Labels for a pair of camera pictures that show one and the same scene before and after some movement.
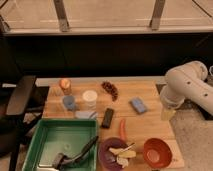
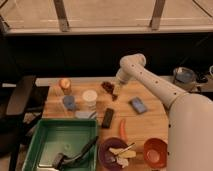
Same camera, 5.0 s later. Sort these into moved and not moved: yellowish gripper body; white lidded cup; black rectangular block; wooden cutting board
Moved: yellowish gripper body
Not moved: wooden cutting board; black rectangular block; white lidded cup
